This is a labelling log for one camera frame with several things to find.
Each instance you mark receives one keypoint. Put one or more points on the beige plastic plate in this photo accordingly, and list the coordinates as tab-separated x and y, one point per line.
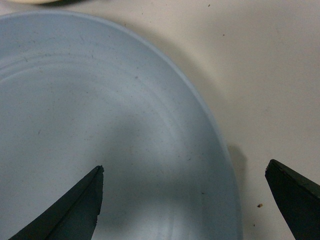
32	2

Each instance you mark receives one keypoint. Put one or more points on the blue plastic plate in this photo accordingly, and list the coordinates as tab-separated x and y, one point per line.
78	91

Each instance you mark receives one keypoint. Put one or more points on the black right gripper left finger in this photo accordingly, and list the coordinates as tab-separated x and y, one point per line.
73	216

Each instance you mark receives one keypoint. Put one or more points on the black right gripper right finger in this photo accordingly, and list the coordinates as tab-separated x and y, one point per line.
297	198

